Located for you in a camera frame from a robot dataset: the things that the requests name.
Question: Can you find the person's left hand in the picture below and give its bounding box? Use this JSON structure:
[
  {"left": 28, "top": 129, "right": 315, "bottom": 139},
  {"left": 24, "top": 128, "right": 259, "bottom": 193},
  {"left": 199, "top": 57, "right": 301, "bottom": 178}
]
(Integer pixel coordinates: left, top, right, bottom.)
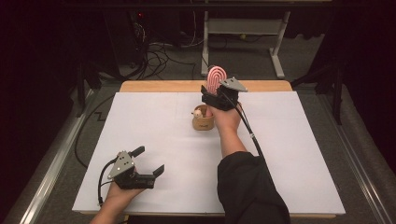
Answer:
[{"left": 105, "top": 183, "right": 146, "bottom": 208}]

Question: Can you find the white metal desk frame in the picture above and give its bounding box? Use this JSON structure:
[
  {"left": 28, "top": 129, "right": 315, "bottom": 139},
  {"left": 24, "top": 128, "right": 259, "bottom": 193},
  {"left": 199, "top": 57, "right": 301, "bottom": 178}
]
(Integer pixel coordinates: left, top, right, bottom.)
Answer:
[{"left": 200, "top": 0, "right": 292, "bottom": 79}]

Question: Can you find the black floor cable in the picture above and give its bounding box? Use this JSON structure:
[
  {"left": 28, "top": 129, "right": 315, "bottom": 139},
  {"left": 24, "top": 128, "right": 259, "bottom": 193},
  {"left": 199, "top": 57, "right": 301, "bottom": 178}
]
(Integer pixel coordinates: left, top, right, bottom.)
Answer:
[{"left": 74, "top": 93, "right": 116, "bottom": 169}]

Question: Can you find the tangle of floor cables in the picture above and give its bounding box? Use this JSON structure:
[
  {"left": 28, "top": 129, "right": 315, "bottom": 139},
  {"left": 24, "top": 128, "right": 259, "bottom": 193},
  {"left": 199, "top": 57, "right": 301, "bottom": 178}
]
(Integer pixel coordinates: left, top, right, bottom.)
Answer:
[{"left": 132, "top": 18, "right": 205, "bottom": 81}]

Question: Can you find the person's right hand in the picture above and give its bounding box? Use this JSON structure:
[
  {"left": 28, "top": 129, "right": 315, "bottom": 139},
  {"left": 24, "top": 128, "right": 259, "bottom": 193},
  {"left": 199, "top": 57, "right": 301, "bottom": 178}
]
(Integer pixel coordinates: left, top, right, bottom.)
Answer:
[{"left": 209, "top": 104, "right": 243, "bottom": 133}]

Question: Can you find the tan wooden holder cup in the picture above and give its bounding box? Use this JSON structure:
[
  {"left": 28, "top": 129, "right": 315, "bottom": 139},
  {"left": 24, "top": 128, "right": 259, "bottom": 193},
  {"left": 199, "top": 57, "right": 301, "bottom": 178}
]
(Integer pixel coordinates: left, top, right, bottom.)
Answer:
[{"left": 191, "top": 104, "right": 217, "bottom": 132}]

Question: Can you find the black stand leg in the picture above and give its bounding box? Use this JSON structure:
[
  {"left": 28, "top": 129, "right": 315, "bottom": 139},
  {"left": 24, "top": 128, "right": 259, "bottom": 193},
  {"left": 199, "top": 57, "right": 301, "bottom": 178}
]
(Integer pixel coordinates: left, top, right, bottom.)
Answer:
[
  {"left": 75, "top": 60, "right": 103, "bottom": 119},
  {"left": 290, "top": 60, "right": 344, "bottom": 126}
]

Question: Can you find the wooden table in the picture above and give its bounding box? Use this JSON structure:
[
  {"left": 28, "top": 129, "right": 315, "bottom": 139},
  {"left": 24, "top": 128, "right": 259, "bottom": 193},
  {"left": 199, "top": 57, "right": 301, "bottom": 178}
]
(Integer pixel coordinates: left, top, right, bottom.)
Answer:
[{"left": 78, "top": 79, "right": 338, "bottom": 219}]

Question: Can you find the aluminium floor rail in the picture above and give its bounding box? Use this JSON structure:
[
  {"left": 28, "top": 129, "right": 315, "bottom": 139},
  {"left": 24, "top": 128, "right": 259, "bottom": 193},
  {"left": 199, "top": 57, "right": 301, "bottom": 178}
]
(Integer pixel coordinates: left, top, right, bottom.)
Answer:
[
  {"left": 317, "top": 92, "right": 394, "bottom": 224},
  {"left": 18, "top": 89, "right": 98, "bottom": 224}
]

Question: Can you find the black computer tower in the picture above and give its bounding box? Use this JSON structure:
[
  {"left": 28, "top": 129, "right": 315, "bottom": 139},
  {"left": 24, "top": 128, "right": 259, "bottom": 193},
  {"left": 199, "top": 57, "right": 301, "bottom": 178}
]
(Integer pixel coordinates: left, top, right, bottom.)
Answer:
[{"left": 104, "top": 8, "right": 148, "bottom": 69}]

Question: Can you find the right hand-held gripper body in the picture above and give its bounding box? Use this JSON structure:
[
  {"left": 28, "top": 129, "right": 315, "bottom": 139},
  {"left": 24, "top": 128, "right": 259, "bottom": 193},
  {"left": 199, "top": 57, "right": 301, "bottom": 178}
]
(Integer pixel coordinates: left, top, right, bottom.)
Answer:
[{"left": 201, "top": 77, "right": 248, "bottom": 112}]

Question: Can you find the pink hairbrush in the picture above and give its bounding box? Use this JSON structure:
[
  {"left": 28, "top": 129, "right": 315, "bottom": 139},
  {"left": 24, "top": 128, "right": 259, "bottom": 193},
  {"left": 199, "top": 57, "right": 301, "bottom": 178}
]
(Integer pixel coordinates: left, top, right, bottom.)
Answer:
[{"left": 205, "top": 65, "right": 228, "bottom": 119}]

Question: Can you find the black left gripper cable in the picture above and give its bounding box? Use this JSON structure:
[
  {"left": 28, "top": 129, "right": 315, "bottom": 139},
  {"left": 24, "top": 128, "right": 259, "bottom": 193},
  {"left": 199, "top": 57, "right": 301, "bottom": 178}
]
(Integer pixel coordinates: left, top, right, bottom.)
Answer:
[{"left": 97, "top": 158, "right": 120, "bottom": 207}]

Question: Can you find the white table cover sheet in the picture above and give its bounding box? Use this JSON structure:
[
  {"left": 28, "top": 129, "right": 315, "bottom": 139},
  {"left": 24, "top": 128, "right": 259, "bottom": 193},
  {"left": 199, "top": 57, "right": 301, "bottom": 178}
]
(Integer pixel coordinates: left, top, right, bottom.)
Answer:
[{"left": 72, "top": 91, "right": 347, "bottom": 216}]

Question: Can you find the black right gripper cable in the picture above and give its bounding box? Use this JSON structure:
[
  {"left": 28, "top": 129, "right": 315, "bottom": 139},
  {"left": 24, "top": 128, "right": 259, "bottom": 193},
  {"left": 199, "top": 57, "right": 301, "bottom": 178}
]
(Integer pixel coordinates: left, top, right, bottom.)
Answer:
[{"left": 221, "top": 91, "right": 276, "bottom": 178}]

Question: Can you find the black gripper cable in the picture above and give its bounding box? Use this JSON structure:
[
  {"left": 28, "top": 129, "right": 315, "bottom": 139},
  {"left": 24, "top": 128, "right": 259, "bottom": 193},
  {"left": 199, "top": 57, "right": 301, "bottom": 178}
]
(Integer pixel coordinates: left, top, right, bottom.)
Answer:
[
  {"left": 221, "top": 91, "right": 276, "bottom": 178},
  {"left": 97, "top": 158, "right": 120, "bottom": 207}
]

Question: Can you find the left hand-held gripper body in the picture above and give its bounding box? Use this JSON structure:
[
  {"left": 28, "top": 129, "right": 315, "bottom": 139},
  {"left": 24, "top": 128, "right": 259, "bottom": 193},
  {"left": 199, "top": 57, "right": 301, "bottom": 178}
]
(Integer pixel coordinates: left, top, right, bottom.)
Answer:
[{"left": 107, "top": 150, "right": 156, "bottom": 190}]

